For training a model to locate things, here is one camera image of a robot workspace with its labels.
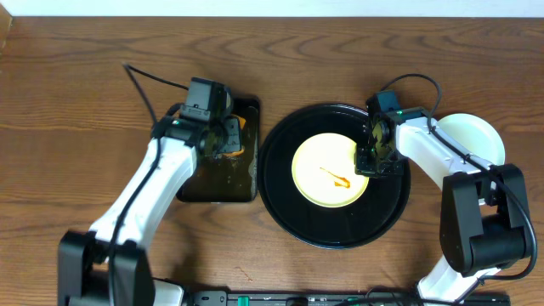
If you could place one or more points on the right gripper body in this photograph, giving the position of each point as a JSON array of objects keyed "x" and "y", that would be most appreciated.
[{"x": 377, "y": 161}]

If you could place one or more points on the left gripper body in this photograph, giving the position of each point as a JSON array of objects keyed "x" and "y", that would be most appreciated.
[{"x": 232, "y": 134}]

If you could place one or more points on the green orange scrubbing sponge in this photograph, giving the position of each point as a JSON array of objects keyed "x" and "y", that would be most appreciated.
[{"x": 233, "y": 144}]

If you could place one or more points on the yellow plate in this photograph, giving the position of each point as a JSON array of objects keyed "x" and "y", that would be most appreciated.
[{"x": 323, "y": 170}]

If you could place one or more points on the light green plate front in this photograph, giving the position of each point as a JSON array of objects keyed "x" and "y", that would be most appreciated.
[{"x": 476, "y": 135}]

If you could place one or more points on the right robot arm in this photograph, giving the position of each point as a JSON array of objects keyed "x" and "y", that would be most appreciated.
[{"x": 485, "y": 222}]

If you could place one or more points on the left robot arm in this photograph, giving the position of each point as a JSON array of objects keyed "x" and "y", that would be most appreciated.
[{"x": 108, "y": 265}]

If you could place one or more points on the black round serving tray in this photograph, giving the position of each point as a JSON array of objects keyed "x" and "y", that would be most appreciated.
[{"x": 370, "y": 216}]

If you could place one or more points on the black rectangular water tray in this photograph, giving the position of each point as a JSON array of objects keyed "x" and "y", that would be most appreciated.
[{"x": 229, "y": 178}]

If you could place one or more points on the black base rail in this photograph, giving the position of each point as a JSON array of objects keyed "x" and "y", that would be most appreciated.
[{"x": 222, "y": 298}]

